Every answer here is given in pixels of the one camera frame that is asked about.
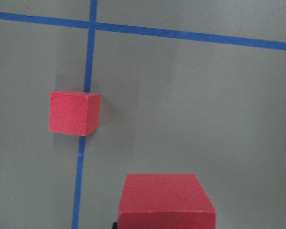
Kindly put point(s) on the red block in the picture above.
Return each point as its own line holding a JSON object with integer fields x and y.
{"x": 74, "y": 112}
{"x": 165, "y": 201}

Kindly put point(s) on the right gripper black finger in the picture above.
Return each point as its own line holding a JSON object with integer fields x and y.
{"x": 114, "y": 225}

